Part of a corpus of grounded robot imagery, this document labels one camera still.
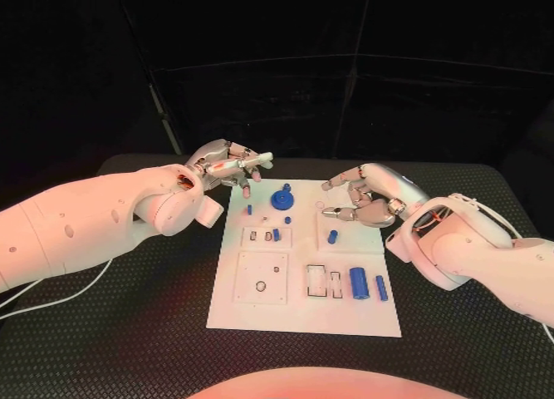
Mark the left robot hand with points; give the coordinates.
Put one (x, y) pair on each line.
(223, 165)

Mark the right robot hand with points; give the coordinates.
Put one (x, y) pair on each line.
(379, 193)

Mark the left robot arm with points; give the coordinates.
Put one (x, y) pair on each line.
(80, 218)

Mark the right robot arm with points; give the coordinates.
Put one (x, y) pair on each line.
(475, 249)

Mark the white task board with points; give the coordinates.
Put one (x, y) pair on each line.
(303, 268)

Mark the blue gear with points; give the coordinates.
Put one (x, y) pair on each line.
(283, 199)

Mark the blue short cylinder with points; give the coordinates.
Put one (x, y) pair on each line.
(333, 236)

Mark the blue plug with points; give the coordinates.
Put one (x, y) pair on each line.
(276, 234)

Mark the thick blue long cylinder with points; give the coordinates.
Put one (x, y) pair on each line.
(359, 283)

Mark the thin blue long cylinder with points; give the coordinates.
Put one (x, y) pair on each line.
(382, 288)

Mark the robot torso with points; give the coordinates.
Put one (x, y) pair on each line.
(331, 385)

